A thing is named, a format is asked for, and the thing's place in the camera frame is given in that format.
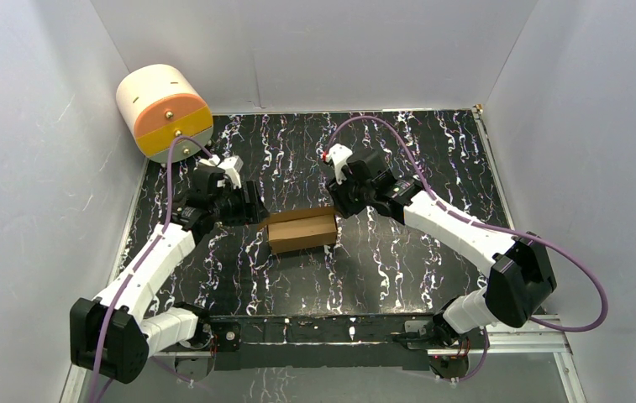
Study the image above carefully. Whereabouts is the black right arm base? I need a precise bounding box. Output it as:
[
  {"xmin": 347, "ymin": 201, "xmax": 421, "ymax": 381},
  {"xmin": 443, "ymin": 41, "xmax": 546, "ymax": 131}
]
[{"xmin": 392, "ymin": 317, "xmax": 491, "ymax": 385}]

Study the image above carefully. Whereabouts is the round pastel drawer cabinet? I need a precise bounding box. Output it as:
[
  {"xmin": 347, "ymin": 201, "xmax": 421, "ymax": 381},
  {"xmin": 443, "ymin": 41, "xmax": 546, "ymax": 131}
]
[{"xmin": 116, "ymin": 64, "xmax": 213, "ymax": 164}]

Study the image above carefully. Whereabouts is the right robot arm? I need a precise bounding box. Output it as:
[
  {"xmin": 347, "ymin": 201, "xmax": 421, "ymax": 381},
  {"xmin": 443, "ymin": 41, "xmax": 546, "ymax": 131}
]
[{"xmin": 322, "ymin": 144, "xmax": 557, "ymax": 348}]

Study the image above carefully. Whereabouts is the brown cardboard box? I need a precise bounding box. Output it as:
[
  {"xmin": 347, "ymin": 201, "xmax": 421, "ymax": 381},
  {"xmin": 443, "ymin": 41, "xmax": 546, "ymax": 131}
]
[{"xmin": 258, "ymin": 207, "xmax": 338, "ymax": 254}]

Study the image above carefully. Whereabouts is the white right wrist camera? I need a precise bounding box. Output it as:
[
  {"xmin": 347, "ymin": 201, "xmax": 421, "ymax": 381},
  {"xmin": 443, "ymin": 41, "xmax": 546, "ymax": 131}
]
[{"xmin": 322, "ymin": 144, "xmax": 353, "ymax": 185}]

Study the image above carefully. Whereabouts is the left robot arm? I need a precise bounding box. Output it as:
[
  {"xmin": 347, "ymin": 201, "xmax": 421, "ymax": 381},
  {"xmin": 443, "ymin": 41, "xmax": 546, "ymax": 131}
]
[{"xmin": 70, "ymin": 165, "xmax": 269, "ymax": 384}]

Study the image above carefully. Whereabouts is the aluminium front rail frame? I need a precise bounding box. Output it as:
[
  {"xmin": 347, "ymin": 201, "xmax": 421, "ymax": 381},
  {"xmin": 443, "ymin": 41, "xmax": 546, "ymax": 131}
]
[{"xmin": 87, "ymin": 314, "xmax": 586, "ymax": 402}]

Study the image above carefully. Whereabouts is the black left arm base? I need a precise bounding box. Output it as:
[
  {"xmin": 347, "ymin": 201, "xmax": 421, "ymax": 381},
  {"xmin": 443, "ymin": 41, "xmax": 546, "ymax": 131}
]
[{"xmin": 157, "ymin": 311, "xmax": 242, "ymax": 379}]

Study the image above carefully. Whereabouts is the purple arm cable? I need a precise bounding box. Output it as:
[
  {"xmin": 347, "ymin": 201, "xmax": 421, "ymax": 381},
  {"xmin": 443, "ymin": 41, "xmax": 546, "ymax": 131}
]
[
  {"xmin": 323, "ymin": 115, "xmax": 610, "ymax": 384},
  {"xmin": 86, "ymin": 134, "xmax": 216, "ymax": 403}
]

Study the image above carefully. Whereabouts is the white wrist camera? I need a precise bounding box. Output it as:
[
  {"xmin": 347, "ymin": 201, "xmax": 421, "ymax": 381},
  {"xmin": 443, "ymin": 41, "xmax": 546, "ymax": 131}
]
[
  {"xmin": 322, "ymin": 144, "xmax": 353, "ymax": 185},
  {"xmin": 200, "ymin": 155, "xmax": 243, "ymax": 189}
]

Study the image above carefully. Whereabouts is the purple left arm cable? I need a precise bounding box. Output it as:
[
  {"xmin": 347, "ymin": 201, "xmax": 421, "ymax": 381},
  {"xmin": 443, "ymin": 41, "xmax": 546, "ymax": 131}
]
[{"xmin": 86, "ymin": 134, "xmax": 216, "ymax": 403}]

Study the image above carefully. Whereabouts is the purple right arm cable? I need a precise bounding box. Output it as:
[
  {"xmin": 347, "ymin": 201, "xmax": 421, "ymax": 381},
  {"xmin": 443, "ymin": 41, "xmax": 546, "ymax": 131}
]
[{"xmin": 323, "ymin": 115, "xmax": 610, "ymax": 384}]

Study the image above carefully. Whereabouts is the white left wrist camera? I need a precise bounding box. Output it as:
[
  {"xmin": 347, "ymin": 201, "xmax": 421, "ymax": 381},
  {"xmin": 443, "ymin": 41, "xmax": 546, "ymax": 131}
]
[{"xmin": 200, "ymin": 155, "xmax": 243, "ymax": 189}]

